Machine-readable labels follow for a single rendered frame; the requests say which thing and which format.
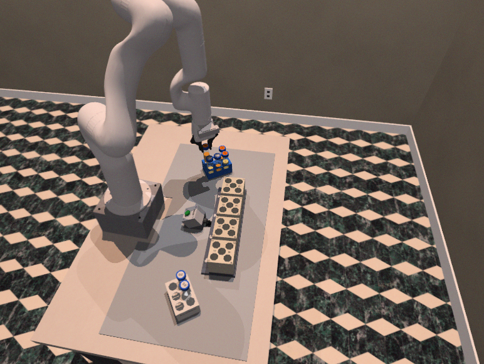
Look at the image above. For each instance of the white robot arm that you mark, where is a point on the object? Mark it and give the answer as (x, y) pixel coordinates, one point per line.
(110, 130)

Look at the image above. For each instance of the grey bench mat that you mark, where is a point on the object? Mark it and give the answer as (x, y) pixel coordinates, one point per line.
(141, 309)

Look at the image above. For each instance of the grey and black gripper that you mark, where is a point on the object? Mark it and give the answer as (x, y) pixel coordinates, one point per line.
(196, 140)

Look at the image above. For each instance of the grey tube rack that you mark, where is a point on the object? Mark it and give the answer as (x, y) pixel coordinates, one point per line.
(184, 306)

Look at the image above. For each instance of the blue tube rack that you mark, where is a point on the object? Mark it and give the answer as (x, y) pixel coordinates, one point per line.
(217, 173)

